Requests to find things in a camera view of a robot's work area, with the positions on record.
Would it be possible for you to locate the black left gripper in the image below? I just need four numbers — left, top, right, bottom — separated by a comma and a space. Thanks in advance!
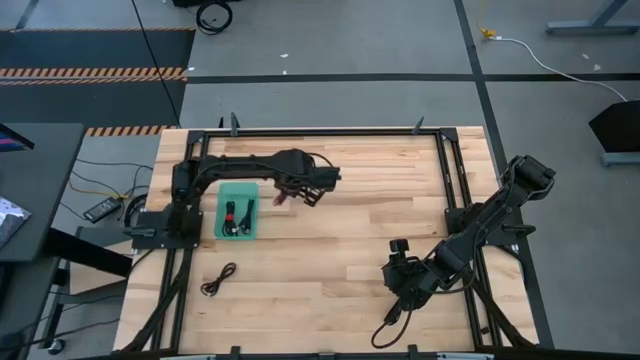
282, 163, 343, 208

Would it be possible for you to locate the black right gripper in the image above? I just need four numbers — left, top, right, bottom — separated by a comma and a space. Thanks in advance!
382, 238, 441, 310

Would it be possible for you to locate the long black USB cable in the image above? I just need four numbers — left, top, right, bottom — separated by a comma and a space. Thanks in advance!
370, 302, 417, 350

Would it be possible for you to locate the teal plastic bin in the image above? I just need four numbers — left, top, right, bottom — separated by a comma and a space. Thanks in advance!
213, 181, 260, 241

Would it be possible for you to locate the black cable with red tie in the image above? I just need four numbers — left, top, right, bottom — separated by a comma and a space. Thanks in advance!
222, 199, 240, 237

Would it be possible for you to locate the thin dark USB cable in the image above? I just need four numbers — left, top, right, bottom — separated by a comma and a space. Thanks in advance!
199, 261, 238, 298

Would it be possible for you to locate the black power adapter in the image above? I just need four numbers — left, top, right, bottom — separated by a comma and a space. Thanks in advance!
82, 195, 123, 224

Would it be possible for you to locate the yellow plug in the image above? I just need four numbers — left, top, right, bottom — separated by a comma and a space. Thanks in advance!
477, 0, 500, 40

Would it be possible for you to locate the black hazard striped mat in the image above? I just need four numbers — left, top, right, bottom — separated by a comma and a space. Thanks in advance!
0, 27, 197, 138

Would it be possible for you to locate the black desk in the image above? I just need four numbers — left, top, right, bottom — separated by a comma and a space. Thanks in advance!
0, 227, 134, 360
0, 122, 86, 264

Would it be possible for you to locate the grey metal base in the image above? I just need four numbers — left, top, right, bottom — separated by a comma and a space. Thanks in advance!
600, 151, 640, 168

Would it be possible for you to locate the black box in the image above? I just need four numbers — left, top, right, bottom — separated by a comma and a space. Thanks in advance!
588, 99, 640, 154

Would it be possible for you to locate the grey printed pad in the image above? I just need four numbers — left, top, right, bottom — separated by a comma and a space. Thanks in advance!
0, 195, 33, 250

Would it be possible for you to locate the computer monitor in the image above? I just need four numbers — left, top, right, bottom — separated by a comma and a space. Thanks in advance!
0, 123, 36, 153

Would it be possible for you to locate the grey desk leg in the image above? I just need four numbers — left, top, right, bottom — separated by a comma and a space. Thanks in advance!
545, 0, 640, 37

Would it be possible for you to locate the black aluminium table frame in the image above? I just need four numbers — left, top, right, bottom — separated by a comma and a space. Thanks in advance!
119, 115, 539, 360

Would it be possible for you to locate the small black cable coil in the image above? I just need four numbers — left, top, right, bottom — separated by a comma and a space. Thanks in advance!
123, 193, 150, 229

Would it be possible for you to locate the long straight black cable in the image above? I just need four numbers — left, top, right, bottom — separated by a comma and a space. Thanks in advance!
129, 0, 182, 129

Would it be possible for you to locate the black floor cable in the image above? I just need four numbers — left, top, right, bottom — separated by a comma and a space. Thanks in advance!
59, 157, 154, 226

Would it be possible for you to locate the large black cable coil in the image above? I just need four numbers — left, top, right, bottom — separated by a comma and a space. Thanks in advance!
195, 0, 234, 36

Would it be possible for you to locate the white floor cable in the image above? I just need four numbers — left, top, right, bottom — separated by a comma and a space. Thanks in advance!
492, 35, 629, 103

